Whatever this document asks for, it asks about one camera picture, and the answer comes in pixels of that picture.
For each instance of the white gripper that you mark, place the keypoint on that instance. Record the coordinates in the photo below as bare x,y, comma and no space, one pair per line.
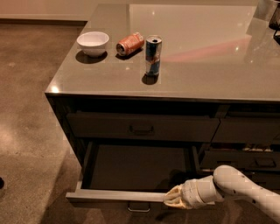
190,193

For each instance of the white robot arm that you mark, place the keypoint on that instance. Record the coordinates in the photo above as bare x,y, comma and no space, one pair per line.
263,199

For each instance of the dark cabinet counter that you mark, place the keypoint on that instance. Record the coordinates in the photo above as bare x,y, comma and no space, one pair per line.
217,60

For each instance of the blue silver energy drink can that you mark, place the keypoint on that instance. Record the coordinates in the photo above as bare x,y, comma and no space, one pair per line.
152,54

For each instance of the orange soda can lying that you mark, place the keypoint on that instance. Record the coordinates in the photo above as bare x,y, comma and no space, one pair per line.
130,44

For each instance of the white ceramic bowl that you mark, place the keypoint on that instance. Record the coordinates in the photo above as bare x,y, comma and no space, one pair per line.
93,43

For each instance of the dark object on floor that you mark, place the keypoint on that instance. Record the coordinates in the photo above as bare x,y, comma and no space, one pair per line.
1,183

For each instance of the dark object at right edge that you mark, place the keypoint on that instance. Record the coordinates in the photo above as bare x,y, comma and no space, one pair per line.
274,23

